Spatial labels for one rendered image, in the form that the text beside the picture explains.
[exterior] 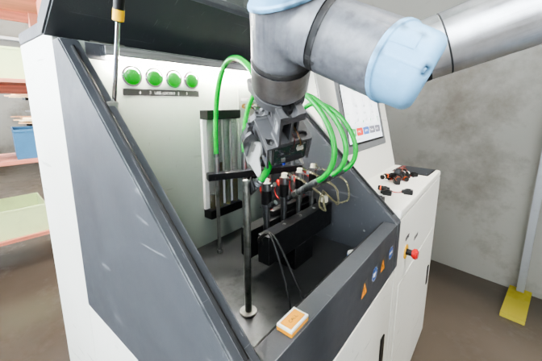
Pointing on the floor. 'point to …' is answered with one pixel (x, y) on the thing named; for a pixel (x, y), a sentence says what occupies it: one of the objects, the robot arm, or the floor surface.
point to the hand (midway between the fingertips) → (271, 157)
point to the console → (420, 278)
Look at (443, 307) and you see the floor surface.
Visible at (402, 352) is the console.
